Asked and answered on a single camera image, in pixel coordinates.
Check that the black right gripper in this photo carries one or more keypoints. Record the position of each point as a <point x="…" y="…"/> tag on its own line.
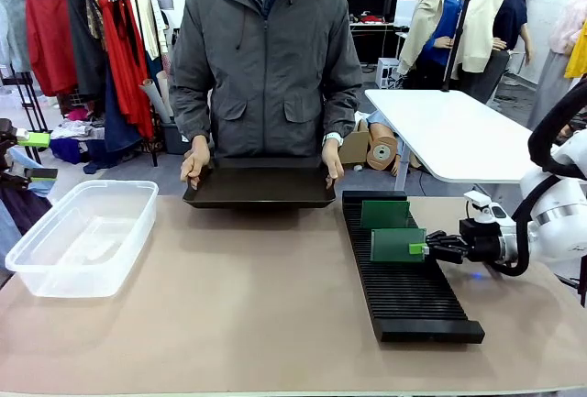
<point x="479" y="239"/>

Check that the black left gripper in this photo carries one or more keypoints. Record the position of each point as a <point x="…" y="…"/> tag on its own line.
<point x="5" y="131"/>

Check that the green PCB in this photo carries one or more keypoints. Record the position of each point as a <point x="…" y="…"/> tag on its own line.
<point x="390" y="245"/>
<point x="385" y="213"/>

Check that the black serving tray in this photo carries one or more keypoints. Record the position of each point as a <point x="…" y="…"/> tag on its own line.
<point x="257" y="186"/>

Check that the person's right forearm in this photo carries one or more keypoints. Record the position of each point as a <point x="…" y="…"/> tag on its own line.
<point x="190" y="113"/>

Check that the person's left forearm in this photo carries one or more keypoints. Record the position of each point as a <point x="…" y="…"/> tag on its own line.
<point x="341" y="110"/>

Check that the person's left hand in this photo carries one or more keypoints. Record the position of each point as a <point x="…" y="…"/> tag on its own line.
<point x="333" y="161"/>

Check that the person's right hand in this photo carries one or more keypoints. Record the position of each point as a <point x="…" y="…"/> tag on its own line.
<point x="197" y="158"/>

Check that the light blue cloth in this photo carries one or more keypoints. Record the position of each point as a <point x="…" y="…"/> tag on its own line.
<point x="39" y="186"/>

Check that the blue cloth pile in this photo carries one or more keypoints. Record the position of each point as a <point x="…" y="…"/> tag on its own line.
<point x="73" y="151"/>

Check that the black slotted PCB rack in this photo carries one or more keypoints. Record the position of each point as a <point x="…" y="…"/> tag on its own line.
<point x="408" y="296"/>

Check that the dark navy cloth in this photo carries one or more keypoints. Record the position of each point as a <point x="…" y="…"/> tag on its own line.
<point x="18" y="213"/>

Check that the black side stand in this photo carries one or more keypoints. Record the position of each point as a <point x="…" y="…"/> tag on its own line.
<point x="23" y="94"/>

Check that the navy blue skirt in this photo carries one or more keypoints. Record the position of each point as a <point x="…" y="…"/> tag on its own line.
<point x="117" y="126"/>

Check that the clear plastic box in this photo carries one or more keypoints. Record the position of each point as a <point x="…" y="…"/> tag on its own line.
<point x="82" y="241"/>

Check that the cardboard spool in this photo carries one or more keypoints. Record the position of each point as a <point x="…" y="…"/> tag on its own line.
<point x="383" y="151"/>

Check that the dark grey coat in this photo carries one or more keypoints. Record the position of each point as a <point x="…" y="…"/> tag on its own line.
<point x="85" y="62"/>

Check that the red dress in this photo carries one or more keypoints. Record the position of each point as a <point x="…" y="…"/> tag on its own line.
<point x="124" y="71"/>

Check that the red jacket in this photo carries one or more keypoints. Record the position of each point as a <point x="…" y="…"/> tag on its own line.
<point x="48" y="35"/>

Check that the white table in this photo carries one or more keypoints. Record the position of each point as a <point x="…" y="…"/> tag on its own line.
<point x="435" y="122"/>

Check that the grey paper roll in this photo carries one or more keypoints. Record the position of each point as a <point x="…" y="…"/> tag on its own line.
<point x="153" y="99"/>

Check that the grey-blue sweater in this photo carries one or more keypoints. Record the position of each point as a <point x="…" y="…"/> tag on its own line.
<point x="14" y="25"/>

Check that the grey storage bin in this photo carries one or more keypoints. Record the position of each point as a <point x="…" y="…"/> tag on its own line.
<point x="173" y="138"/>

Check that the beige paper roll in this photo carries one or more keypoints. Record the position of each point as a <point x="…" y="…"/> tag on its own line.
<point x="164" y="90"/>

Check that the white wristwatch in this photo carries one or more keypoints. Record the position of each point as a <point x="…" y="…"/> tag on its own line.
<point x="333" y="139"/>

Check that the cream garment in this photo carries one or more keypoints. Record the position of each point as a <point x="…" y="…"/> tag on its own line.
<point x="147" y="25"/>

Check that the white crate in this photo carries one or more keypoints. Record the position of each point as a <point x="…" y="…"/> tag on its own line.
<point x="387" y="71"/>

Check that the black tripod pole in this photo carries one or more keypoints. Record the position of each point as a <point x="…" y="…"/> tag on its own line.
<point x="460" y="25"/>

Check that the mannequin in cream jacket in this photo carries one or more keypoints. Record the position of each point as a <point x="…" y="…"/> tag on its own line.
<point x="481" y="25"/>

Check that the mannequin in beige coat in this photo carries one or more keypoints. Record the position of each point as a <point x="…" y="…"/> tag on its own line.
<point x="426" y="16"/>

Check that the white monitor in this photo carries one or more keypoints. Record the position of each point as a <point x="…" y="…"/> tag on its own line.
<point x="406" y="12"/>

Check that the mannequin in pink top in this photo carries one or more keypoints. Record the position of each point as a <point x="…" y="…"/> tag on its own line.
<point x="559" y="48"/>

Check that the yellow garment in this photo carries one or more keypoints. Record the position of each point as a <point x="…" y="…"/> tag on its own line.
<point x="579" y="53"/>

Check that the person in grey jacket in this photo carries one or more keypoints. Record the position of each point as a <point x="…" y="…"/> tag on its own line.
<point x="266" y="62"/>

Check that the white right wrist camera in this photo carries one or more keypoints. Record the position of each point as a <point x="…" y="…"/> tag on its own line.
<point x="497" y="211"/>

